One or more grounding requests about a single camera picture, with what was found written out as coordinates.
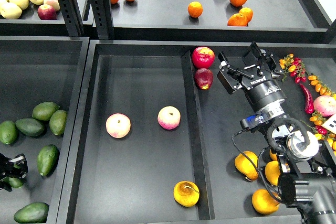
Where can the orange shelf centre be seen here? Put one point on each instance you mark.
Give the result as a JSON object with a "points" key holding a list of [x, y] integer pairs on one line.
{"points": [[195, 9]]}

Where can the dark green avocado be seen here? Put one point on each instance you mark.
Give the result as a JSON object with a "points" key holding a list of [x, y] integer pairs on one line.
{"points": [[15, 182]]}

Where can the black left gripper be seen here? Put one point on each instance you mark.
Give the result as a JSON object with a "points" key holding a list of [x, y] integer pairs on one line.
{"points": [[16, 167]]}

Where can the orange cherry tomato bunch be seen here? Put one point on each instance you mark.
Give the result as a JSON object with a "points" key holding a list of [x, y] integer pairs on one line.
{"points": [[320, 87]]}

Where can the dark avocado left bin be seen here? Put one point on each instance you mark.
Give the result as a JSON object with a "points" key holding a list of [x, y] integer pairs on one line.
{"points": [[30, 127]]}

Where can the black diagonal divider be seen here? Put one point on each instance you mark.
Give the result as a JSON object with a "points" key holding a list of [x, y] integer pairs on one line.
{"points": [[320, 61]]}

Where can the bright red apple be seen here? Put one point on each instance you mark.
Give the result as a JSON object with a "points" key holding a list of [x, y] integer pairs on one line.
{"points": [[203, 57]]}

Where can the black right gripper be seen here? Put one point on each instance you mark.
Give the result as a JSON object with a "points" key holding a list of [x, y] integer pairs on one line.
{"points": [[258, 81]]}

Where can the pink apple right bin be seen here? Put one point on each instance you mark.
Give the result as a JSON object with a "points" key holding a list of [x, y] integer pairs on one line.
{"points": [[325, 105]]}

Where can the yellow pear bottom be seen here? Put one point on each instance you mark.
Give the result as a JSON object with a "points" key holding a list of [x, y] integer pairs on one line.
{"points": [[263, 202]]}

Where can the pink apple left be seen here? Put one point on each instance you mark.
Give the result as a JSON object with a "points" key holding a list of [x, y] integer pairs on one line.
{"points": [[118, 125]]}

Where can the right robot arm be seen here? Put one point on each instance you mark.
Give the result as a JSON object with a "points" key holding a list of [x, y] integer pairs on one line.
{"points": [[307, 165]]}

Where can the black bin divider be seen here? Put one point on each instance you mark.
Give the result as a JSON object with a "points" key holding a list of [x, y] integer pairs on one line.
{"points": [[205, 206]]}

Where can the black left bin tray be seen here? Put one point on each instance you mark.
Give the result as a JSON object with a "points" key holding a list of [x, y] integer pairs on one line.
{"points": [[36, 70]]}

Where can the orange shelf behind front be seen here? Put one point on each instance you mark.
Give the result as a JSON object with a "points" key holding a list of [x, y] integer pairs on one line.
{"points": [[248, 12]]}

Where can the dark red apple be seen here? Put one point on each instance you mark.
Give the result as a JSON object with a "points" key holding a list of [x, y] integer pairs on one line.
{"points": [[203, 78]]}

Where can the cherry tomato bunch upper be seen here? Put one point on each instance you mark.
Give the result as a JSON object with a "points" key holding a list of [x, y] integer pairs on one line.
{"points": [[294, 67]]}

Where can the cherry tomato bunch lower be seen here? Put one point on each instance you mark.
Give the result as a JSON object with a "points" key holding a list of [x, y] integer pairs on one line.
{"points": [[315, 123]]}

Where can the light green avocado far left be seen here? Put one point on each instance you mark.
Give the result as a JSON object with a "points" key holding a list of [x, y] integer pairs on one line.
{"points": [[9, 132]]}

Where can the white label card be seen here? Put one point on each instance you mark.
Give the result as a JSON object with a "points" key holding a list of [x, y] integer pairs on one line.
{"points": [[330, 124]]}

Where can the black upper left shelf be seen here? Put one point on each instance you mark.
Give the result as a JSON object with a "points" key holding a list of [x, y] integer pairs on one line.
{"points": [[29, 24]]}

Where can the green avocado top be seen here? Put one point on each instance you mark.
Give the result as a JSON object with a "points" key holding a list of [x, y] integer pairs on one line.
{"points": [[44, 110]]}

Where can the black bin tray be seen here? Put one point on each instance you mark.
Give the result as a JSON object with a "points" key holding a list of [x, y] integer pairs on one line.
{"points": [[36, 70], [131, 179]]}

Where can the green avocado right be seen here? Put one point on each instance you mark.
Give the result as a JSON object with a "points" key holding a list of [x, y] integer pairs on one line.
{"points": [[57, 122]]}

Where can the pink apple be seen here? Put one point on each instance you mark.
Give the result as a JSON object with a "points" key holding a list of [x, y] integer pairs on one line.
{"points": [[118, 125], [169, 117]]}

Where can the green avocado standing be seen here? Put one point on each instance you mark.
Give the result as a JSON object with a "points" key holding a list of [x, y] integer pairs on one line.
{"points": [[47, 159]]}

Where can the yellow pear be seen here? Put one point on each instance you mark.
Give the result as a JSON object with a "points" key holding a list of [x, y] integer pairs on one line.
{"points": [[186, 193], [273, 155], [263, 202], [272, 172], [246, 165]]}

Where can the red chili pepper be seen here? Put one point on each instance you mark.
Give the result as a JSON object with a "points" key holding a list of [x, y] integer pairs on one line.
{"points": [[309, 108]]}

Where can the black shelf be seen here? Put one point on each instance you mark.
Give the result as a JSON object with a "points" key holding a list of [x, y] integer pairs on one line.
{"points": [[292, 21], [29, 24]]}

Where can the pink apple centre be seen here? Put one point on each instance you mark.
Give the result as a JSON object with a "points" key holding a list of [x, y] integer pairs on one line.
{"points": [[169, 117]]}

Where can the black middle bin tray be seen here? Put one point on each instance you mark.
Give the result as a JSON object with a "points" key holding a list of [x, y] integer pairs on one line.
{"points": [[131, 179]]}

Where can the dark avocado bottom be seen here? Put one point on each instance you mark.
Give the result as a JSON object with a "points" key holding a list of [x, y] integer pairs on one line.
{"points": [[36, 212]]}

